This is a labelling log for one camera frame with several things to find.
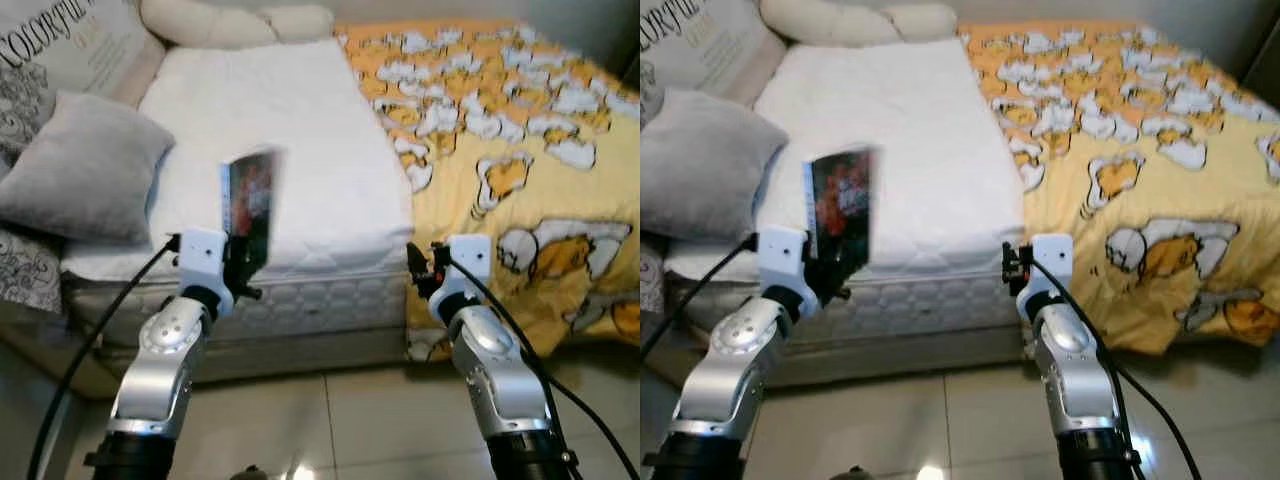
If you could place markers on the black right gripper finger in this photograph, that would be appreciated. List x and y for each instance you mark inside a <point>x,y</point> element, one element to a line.
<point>1008,265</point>
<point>412,265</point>

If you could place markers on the dark red cover book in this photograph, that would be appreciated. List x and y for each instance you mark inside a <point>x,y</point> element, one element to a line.
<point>845,205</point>
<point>252,200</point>

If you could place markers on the yellow cartoon print blanket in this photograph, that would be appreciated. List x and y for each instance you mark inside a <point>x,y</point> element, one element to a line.
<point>1150,140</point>
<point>520,140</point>

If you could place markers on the grey pillow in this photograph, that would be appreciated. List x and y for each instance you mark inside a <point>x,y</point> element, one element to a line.
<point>700,170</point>
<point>85,170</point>

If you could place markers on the grey bed base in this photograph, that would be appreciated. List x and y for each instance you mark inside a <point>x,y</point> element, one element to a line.
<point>900,348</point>
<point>300,345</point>

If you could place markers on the white quilted mattress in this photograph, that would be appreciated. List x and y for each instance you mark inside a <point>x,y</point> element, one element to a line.
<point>270,120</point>
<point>900,120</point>

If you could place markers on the large cream headboard cushion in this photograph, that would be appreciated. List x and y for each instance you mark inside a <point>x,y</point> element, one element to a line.
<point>200,22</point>
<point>820,22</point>

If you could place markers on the small cream headboard cushion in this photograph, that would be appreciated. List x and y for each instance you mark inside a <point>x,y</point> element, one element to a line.
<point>920,20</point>
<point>298,22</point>

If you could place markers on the grey printed large cushion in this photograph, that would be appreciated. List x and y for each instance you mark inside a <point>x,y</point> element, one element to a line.
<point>700,40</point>
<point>70,50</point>

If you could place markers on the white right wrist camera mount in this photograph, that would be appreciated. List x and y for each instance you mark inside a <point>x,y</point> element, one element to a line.
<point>1050,262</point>
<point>465,265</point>

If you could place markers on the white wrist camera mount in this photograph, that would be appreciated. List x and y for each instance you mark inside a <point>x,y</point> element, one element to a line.
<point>465,265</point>
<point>785,260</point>
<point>200,260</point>
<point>1050,262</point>

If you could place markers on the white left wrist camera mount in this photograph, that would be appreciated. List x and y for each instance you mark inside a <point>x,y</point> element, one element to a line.
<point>200,260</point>
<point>785,260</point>

